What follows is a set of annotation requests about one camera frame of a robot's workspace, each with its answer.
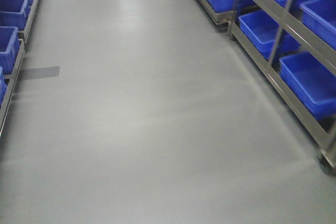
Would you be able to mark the right steel shelf rack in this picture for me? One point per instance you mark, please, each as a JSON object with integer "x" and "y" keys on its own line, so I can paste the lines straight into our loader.
{"x": 290, "y": 21}

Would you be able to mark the steel shelf rack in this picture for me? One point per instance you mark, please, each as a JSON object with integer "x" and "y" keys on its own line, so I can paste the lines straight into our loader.
{"x": 13, "y": 77}
{"x": 290, "y": 21}

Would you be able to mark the left steel shelf rack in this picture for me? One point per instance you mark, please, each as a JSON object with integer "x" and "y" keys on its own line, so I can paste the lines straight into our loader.
{"x": 13, "y": 77}

